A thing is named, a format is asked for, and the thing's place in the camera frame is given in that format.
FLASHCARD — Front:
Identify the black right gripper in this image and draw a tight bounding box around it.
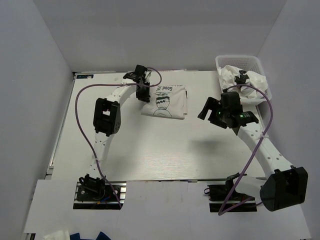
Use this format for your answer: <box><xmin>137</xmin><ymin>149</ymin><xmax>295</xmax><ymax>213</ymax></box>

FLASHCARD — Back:
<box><xmin>198</xmin><ymin>97</ymin><xmax>229</xmax><ymax>129</ymax></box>

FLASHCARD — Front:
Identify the white green Charlie Brown shirt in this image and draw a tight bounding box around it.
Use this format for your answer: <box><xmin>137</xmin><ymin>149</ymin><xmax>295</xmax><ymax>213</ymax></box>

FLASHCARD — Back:
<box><xmin>141</xmin><ymin>85</ymin><xmax>188</xmax><ymax>120</ymax></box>

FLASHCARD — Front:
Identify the white t shirt black print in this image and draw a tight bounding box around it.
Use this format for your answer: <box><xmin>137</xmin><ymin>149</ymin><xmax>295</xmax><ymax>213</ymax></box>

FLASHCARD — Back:
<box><xmin>217</xmin><ymin>65</ymin><xmax>269</xmax><ymax>100</ymax></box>

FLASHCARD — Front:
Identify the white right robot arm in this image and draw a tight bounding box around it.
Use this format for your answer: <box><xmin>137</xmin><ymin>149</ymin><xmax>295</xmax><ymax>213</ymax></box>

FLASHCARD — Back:
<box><xmin>198</xmin><ymin>91</ymin><xmax>308</xmax><ymax>215</ymax></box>

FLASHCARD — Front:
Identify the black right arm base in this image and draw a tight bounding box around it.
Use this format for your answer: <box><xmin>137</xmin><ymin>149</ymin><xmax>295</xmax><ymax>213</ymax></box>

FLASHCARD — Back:
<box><xmin>203</xmin><ymin>179</ymin><xmax>258</xmax><ymax>213</ymax></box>

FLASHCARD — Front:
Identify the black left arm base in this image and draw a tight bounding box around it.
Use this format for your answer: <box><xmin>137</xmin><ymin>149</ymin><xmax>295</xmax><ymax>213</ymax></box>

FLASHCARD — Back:
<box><xmin>73</xmin><ymin>174</ymin><xmax>127</xmax><ymax>210</ymax></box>

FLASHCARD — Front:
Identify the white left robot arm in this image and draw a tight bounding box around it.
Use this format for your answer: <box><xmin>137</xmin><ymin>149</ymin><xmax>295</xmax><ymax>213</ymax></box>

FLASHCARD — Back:
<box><xmin>87</xmin><ymin>65</ymin><xmax>151</xmax><ymax>179</ymax></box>

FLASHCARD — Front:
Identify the white plastic basket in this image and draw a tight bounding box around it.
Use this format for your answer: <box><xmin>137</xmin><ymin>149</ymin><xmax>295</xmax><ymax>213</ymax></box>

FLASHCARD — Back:
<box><xmin>215</xmin><ymin>55</ymin><xmax>272</xmax><ymax>106</ymax></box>

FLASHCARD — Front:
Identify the small label sticker on table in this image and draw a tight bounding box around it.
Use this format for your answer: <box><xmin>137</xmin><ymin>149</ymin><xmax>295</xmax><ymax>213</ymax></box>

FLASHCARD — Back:
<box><xmin>76</xmin><ymin>74</ymin><xmax>94</xmax><ymax>79</ymax></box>

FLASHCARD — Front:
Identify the blue cloth at bottom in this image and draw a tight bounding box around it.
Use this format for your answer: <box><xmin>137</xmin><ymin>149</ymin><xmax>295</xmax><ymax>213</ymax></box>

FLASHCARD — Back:
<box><xmin>69</xmin><ymin>231</ymin><xmax>111</xmax><ymax>240</ymax></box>

